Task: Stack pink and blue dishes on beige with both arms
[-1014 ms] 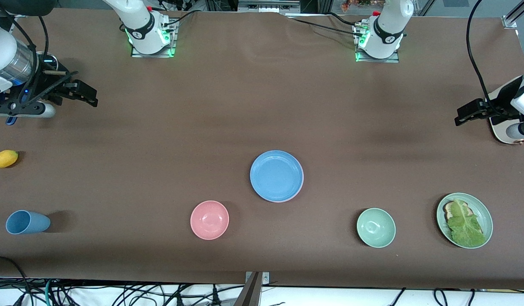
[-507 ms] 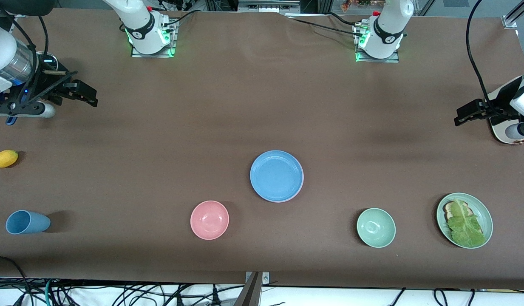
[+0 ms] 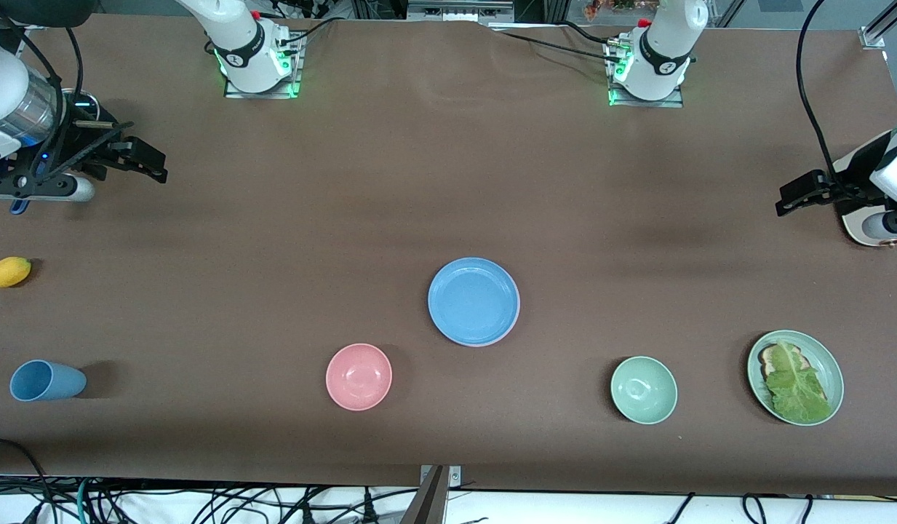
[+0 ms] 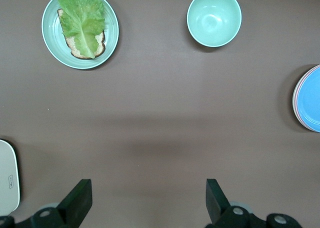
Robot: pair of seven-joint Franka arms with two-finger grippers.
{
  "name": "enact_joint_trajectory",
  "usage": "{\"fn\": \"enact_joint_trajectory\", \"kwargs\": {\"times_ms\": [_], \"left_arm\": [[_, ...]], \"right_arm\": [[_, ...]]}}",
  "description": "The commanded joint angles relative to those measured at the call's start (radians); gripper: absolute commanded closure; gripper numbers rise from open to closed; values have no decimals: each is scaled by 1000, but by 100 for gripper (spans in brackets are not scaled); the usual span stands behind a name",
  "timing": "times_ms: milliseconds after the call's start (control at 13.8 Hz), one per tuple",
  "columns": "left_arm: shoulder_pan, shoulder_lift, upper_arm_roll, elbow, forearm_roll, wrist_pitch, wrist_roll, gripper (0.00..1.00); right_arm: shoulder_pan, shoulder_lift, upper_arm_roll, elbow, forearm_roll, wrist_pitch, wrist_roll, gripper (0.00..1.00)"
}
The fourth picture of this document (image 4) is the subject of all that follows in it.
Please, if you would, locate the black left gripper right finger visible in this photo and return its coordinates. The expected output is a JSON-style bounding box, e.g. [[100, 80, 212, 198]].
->
[[205, 178, 251, 228]]

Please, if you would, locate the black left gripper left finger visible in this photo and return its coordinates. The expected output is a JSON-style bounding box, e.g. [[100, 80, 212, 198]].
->
[[30, 178, 93, 228]]

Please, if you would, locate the pink shallow plate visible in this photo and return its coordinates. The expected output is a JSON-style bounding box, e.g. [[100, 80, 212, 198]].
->
[[294, 65, 320, 133]]

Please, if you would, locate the blue shallow plate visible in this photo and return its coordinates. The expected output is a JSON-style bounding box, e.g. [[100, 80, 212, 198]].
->
[[296, 67, 320, 133]]

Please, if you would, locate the beige shallow plate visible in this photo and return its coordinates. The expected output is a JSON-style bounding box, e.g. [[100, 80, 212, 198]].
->
[[292, 64, 320, 132]]

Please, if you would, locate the brown table cover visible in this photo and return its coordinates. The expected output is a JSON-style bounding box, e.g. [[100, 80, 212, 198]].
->
[[0, 0, 320, 228]]

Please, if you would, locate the toasted bread slice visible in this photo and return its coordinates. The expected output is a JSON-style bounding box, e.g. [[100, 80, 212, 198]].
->
[[56, 8, 106, 61]]

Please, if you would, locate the green plate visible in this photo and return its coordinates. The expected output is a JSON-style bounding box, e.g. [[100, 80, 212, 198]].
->
[[41, 0, 120, 71]]

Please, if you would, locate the green lettuce leaf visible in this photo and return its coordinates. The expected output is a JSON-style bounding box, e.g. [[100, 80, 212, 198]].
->
[[57, 0, 109, 60]]

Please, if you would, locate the green deep bowl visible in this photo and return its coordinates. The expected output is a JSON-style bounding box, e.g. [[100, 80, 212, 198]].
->
[[186, 0, 243, 48]]

